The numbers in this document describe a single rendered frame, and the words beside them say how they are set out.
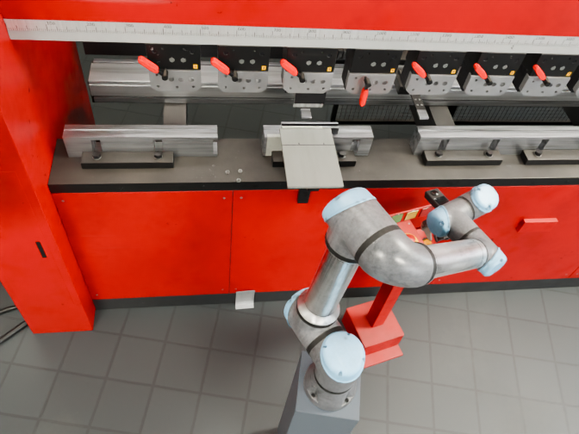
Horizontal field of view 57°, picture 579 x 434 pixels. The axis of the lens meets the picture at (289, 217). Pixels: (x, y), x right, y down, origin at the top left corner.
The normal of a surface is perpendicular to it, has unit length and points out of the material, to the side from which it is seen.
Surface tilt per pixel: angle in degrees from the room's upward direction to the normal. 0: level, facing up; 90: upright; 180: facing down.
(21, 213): 90
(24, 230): 90
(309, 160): 0
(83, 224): 90
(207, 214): 90
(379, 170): 0
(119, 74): 0
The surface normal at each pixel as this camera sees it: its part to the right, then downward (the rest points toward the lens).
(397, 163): 0.11, -0.60
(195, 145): 0.11, 0.80
